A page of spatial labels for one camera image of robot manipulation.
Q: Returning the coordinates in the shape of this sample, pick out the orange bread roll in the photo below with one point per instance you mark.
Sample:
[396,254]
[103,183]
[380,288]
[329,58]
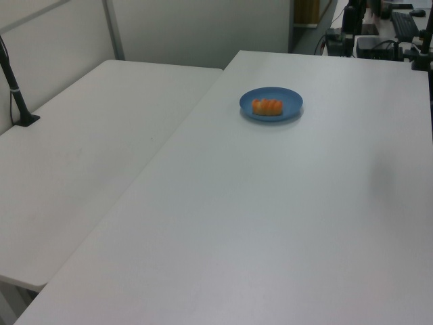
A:
[267,106]

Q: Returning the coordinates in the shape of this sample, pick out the blue round plate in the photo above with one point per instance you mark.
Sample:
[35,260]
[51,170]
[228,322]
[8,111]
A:
[291,101]

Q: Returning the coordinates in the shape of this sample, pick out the black device with green part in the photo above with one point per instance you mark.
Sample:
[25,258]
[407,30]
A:
[336,42]

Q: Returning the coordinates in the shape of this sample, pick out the brown wooden cabinet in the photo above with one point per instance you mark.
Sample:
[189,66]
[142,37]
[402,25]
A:
[306,11]

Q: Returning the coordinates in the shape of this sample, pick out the black flat electronics box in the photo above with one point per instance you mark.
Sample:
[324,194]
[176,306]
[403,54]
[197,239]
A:
[372,45]

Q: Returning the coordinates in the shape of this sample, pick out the black monitor stand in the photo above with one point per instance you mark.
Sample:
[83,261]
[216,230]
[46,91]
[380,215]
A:
[352,17]

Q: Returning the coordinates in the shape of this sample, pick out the black computer keyboard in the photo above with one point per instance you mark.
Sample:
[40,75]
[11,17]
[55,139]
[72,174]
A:
[404,23]

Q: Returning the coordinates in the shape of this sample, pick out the black computer mouse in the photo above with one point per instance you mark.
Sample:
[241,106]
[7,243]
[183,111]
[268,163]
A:
[417,13]

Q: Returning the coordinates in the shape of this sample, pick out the grey metal partition post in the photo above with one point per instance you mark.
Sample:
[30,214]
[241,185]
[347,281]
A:
[114,30]

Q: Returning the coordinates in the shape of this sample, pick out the black camera stand pole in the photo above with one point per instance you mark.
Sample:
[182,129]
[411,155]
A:
[15,93]

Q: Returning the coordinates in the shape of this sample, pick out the black clamp camera stand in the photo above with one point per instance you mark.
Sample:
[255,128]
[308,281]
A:
[423,55]

